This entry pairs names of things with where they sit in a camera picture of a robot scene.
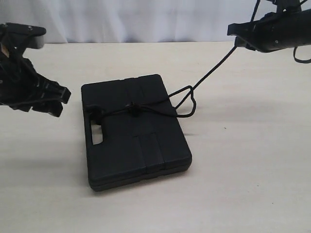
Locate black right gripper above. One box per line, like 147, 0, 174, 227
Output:
227, 10, 311, 52

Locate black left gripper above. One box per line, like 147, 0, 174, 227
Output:
0, 52, 71, 117

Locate black plastic tool case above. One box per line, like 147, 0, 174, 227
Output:
81, 74, 192, 191

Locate white backdrop curtain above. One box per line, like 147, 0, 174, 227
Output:
0, 0, 311, 45

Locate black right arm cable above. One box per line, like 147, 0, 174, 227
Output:
250, 0, 311, 64

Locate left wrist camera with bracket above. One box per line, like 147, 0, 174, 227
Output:
0, 22, 47, 58

